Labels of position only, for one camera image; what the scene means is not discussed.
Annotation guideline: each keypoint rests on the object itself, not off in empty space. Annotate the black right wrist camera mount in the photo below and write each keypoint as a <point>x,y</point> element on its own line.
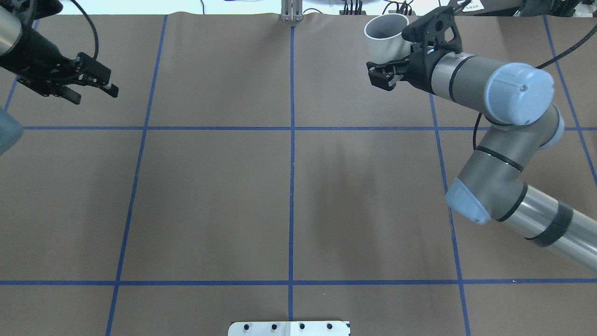
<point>436,31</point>

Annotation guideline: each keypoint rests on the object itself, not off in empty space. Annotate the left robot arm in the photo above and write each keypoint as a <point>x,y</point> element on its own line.
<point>11,27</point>

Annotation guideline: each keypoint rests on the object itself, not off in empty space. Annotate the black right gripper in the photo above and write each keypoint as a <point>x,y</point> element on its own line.
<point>418,73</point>

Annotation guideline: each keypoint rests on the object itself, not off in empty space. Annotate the aluminium frame post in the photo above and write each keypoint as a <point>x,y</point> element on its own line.
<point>292,10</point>

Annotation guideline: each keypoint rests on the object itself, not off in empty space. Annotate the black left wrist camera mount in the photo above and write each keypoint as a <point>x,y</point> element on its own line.
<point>32,10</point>

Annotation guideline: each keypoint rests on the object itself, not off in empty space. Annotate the black orange power strip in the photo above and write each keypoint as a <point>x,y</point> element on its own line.
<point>375,7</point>

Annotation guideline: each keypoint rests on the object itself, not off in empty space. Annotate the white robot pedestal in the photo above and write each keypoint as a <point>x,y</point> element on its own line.
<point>290,328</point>

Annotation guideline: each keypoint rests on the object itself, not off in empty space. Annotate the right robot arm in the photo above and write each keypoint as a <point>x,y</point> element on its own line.
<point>516,98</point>

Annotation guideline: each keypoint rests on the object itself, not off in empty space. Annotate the white mug with handle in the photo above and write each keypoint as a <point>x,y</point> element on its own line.
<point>384,38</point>

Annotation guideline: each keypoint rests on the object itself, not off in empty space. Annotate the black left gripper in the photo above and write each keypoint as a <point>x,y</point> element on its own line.
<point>37,52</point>

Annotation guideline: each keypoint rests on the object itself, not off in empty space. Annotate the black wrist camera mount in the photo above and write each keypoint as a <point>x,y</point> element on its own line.
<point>436,31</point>
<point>32,10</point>

